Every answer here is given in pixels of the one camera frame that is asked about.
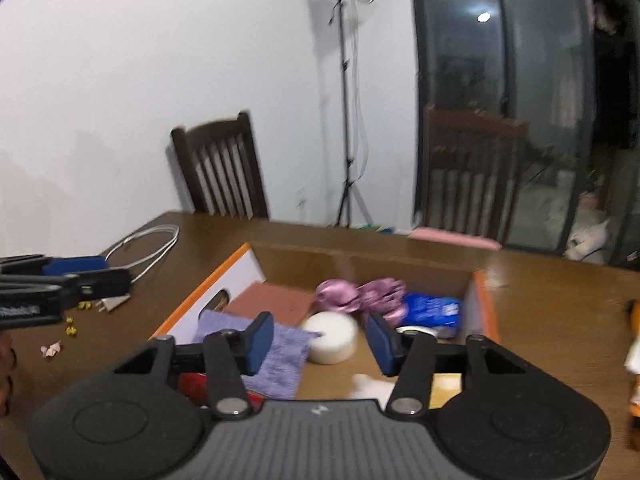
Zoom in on blue white tissue pack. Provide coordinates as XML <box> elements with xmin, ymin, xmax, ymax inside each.
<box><xmin>400</xmin><ymin>292</ymin><xmax>461</xmax><ymax>339</ymax></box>

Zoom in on white yellow plush sheep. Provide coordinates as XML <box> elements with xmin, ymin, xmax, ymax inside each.
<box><xmin>349</xmin><ymin>372</ymin><xmax>464</xmax><ymax>411</ymax></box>

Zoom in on red orange cardboard box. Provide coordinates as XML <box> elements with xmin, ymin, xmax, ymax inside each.
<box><xmin>156</xmin><ymin>244</ymin><xmax>498</xmax><ymax>403</ymax></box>

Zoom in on dark wooden chair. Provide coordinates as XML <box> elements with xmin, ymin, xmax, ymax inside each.
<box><xmin>170</xmin><ymin>110</ymin><xmax>270</xmax><ymax>219</ymax></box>
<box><xmin>421</xmin><ymin>104</ymin><xmax>529</xmax><ymax>245</ymax></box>

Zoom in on purple satin scrunchie cloth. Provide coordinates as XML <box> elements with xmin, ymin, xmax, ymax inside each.
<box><xmin>314</xmin><ymin>278</ymin><xmax>407</xmax><ymax>326</ymax></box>

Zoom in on dark wooden chair left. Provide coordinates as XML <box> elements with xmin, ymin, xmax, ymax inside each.
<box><xmin>170</xmin><ymin>110</ymin><xmax>270</xmax><ymax>219</ymax></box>

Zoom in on yellow crumbs on table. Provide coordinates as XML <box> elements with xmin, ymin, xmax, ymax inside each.
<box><xmin>64</xmin><ymin>301</ymin><xmax>93</xmax><ymax>337</ymax></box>

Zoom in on pink layered sponge block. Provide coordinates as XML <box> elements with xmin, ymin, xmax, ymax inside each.
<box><xmin>224</xmin><ymin>282</ymin><xmax>314</xmax><ymax>326</ymax></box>

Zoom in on dark wooden chair right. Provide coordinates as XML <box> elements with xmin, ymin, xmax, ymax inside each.
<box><xmin>421</xmin><ymin>104</ymin><xmax>529</xmax><ymax>245</ymax></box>

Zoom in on studio light on stand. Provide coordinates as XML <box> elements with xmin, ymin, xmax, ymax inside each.
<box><xmin>330</xmin><ymin>0</ymin><xmax>375</xmax><ymax>229</ymax></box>

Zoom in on white charger with cable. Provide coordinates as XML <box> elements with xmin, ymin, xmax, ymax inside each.
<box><xmin>94</xmin><ymin>224</ymin><xmax>180</xmax><ymax>312</ymax></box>

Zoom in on sliding glass door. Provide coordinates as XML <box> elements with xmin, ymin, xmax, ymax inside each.
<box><xmin>413</xmin><ymin>0</ymin><xmax>639</xmax><ymax>259</ymax></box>

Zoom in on lavender knit pouch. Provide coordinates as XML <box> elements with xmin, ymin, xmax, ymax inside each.
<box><xmin>192</xmin><ymin>311</ymin><xmax>318</xmax><ymax>400</ymax></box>

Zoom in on person left hand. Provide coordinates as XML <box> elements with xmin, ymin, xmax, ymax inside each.
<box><xmin>0</xmin><ymin>333</ymin><xmax>17</xmax><ymax>417</ymax></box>

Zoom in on pink paper scrap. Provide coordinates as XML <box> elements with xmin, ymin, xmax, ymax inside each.
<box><xmin>40</xmin><ymin>341</ymin><xmax>63</xmax><ymax>360</ymax></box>

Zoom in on white foam cylinder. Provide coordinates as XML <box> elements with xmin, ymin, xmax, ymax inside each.
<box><xmin>302</xmin><ymin>311</ymin><xmax>359</xmax><ymax>365</ymax></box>

